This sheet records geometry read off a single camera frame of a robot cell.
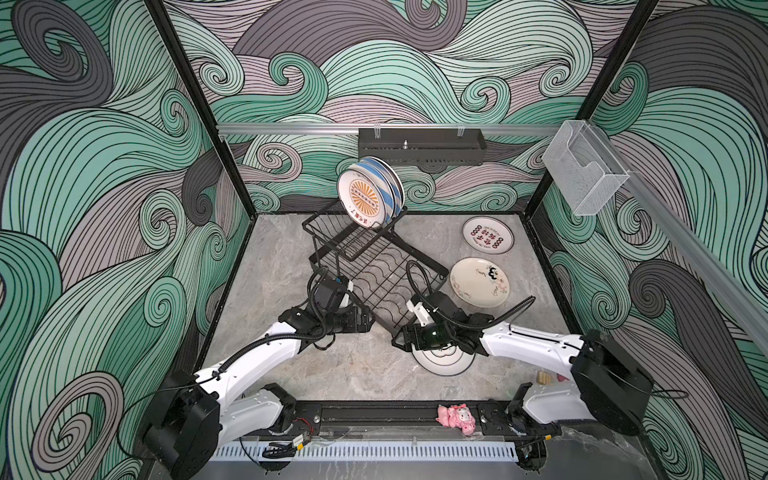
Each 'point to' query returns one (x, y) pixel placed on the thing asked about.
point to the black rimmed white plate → (444, 360)
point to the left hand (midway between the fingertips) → (363, 317)
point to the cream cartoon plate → (479, 282)
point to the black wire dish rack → (389, 275)
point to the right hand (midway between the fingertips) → (401, 343)
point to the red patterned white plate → (488, 235)
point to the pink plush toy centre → (457, 416)
